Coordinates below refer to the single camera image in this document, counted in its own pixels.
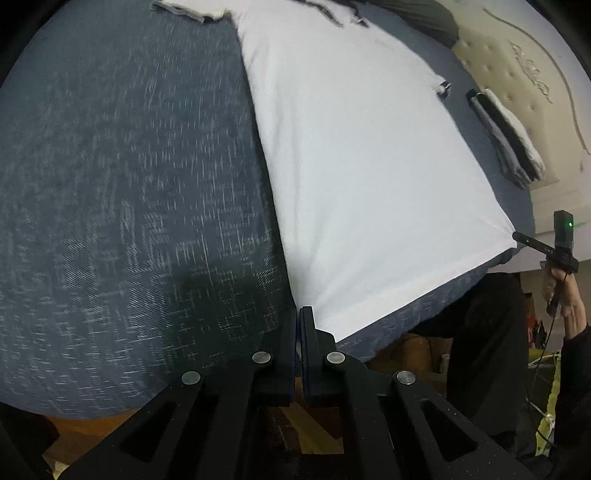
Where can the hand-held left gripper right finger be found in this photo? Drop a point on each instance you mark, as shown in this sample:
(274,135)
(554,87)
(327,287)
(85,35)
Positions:
(308,341)

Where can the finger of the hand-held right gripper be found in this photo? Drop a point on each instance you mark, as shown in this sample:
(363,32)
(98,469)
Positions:
(531,241)

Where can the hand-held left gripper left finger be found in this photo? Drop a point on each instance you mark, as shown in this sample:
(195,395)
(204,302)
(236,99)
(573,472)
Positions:
(286,341)

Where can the white polo shirt black trim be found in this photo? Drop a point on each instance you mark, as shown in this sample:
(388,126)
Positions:
(369,161)

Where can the person's right forearm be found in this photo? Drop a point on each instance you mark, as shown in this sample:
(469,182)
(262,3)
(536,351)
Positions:
(577,392)

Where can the person's right hand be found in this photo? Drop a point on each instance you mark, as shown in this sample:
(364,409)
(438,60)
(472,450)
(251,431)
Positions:
(575,307)

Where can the folded light grey garment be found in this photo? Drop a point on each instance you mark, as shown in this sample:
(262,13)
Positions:
(510,168)

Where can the person's black trousers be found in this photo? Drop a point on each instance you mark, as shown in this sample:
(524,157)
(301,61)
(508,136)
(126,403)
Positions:
(485,346)

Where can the folded dark grey garment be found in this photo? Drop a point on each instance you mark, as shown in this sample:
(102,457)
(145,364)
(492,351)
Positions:
(496,124)

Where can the yellow green fabric bag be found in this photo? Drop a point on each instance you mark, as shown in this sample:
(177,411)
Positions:
(551,401)

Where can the cream upholstered bed headboard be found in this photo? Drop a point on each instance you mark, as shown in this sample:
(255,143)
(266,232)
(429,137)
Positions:
(531,69)

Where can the blue patterned bed cover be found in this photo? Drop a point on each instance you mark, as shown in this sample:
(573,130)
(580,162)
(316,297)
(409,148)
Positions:
(115,184)

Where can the dark grey pillow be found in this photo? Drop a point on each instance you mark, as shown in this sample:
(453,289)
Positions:
(429,21)

